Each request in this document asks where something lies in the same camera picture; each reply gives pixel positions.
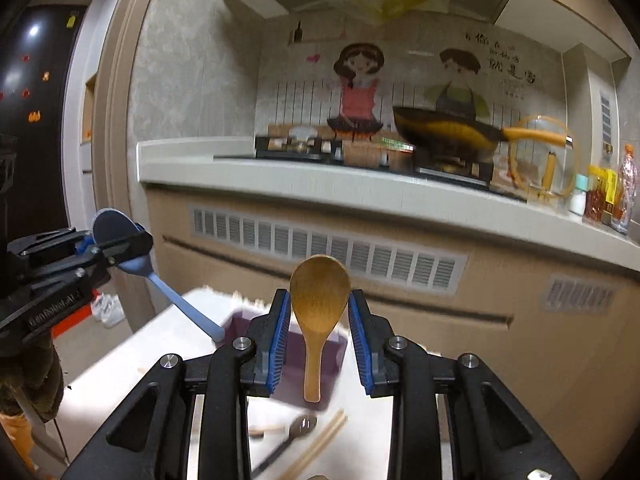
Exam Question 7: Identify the wooden chopstick three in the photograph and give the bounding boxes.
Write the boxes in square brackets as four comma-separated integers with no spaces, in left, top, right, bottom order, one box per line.
[279,410,348,480]

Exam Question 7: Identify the black gas stove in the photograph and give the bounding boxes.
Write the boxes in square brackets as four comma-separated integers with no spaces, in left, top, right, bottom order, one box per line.
[227,136,525,203]

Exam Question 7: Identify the small metal spoon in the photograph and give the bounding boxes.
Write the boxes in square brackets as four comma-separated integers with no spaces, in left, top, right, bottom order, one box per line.
[252,414,318,479]

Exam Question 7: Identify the black yellow frying pan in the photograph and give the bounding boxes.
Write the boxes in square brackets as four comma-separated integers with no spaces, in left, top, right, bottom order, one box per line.
[393,106,573,160]

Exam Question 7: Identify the glass pan lid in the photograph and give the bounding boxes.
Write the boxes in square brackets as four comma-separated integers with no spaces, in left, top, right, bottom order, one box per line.
[508,115,578,204]

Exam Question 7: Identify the small white teal bottle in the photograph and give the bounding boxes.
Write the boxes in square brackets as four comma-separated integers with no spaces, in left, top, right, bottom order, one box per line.
[568,174,589,217]

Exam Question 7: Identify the orange cap bottle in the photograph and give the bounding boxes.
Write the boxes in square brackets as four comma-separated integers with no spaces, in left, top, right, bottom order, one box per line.
[612,144,637,235]

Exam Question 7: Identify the wooden chopstick one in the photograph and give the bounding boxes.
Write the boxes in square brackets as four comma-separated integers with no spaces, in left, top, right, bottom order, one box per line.
[248,425,288,439]

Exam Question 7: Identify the wooden chopstick four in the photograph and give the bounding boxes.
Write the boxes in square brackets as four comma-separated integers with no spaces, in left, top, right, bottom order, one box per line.
[291,412,348,479]

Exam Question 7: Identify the black refrigerator with magnets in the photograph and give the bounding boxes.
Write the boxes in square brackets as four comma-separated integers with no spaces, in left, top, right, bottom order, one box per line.
[1,4,87,240]

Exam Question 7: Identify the blue plastic spoon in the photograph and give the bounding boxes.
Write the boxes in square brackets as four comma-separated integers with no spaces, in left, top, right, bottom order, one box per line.
[92,208,224,342]

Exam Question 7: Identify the purple plastic utensil bin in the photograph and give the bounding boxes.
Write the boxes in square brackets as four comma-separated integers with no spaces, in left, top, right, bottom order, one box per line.
[219,309,350,411]

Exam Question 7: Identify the long grey vent grille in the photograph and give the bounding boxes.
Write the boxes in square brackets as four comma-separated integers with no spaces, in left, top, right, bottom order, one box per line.
[189,204,469,297]

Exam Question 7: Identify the wooden rice spoon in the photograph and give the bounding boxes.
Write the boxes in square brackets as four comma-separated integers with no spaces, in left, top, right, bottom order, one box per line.
[290,255,352,403]

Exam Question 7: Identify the small grey vent grille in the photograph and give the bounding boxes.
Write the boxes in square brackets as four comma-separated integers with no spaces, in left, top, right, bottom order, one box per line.
[540,274,617,315]

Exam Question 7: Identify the yellow condiment jar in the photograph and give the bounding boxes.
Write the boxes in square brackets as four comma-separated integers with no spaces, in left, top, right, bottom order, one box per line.
[584,166,617,226]

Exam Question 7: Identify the white table cloth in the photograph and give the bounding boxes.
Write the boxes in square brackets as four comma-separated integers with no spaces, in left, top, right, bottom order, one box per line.
[63,308,392,479]

